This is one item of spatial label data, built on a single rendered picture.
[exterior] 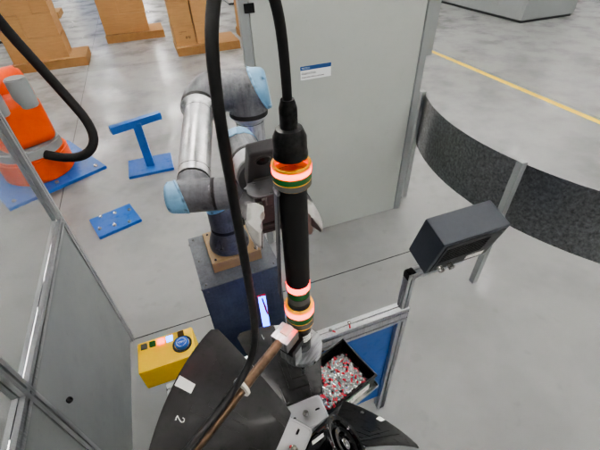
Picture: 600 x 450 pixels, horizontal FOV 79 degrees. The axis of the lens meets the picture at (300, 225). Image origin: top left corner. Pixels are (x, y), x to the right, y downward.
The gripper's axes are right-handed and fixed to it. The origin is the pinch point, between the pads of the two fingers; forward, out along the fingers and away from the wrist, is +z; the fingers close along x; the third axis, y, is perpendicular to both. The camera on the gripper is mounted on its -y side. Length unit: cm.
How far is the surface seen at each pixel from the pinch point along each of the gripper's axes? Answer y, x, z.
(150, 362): 59, 35, -27
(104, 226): 163, 92, -245
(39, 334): 67, 71, -57
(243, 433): 33.8, 14.4, 10.9
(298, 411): 47.8, 2.5, 5.3
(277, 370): 48.0, 4.0, -5.4
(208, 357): 25.0, 16.9, -0.3
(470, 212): 41, -71, -30
